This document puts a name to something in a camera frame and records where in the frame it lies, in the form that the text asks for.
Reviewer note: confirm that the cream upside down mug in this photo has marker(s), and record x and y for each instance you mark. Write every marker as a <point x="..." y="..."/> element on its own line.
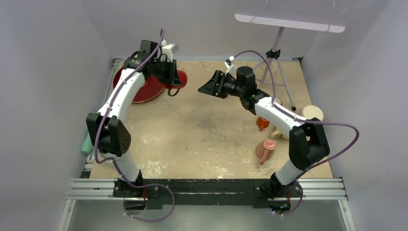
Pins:
<point x="312" y="111"/>

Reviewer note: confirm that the white tripod stand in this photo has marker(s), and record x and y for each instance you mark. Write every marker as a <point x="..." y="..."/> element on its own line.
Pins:
<point x="274" y="54"/>

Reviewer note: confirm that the white overhead light panel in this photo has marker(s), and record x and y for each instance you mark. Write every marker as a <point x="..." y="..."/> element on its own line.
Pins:
<point x="316" y="15"/>

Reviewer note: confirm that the glossy red mug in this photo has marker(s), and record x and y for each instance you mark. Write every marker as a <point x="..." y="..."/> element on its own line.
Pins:
<point x="174" y="90"/>

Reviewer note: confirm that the aluminium frame rail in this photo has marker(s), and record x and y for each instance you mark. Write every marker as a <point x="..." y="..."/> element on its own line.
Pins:
<point x="102" y="189"/>

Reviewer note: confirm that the mint green object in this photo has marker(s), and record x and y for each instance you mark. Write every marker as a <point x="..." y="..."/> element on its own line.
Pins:
<point x="86" y="146"/>

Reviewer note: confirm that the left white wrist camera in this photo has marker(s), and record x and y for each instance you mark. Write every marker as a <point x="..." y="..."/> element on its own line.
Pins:
<point x="167" y="51"/>

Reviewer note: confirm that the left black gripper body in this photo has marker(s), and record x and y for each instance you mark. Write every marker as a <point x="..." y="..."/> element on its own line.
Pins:
<point x="164" y="70"/>

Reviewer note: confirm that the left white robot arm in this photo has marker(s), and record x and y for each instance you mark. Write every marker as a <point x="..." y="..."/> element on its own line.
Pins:
<point x="108" y="134"/>

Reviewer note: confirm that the round red lacquer tray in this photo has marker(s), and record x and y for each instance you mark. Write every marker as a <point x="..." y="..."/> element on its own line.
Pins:
<point x="150" y="90"/>

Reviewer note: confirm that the beige mug lying sideways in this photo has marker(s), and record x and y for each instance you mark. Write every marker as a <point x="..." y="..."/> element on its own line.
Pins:
<point x="278" y="134"/>

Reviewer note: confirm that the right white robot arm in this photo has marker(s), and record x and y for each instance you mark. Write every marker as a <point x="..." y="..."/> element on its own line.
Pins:
<point x="307" y="139"/>

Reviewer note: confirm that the pink salmon mug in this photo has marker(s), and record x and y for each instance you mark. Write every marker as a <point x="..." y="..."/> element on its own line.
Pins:
<point x="265" y="150"/>

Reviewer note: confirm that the small orange mug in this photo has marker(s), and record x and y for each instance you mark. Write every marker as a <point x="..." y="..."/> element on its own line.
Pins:
<point x="262" y="123"/>

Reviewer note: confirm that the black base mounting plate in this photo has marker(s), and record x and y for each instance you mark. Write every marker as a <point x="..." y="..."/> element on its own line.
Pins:
<point x="257" y="193"/>

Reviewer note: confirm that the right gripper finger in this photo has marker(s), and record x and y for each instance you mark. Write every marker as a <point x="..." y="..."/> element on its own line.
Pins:
<point x="214" y="80"/>
<point x="208" y="88"/>

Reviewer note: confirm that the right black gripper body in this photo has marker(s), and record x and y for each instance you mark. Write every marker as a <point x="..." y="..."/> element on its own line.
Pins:
<point x="227" y="86"/>

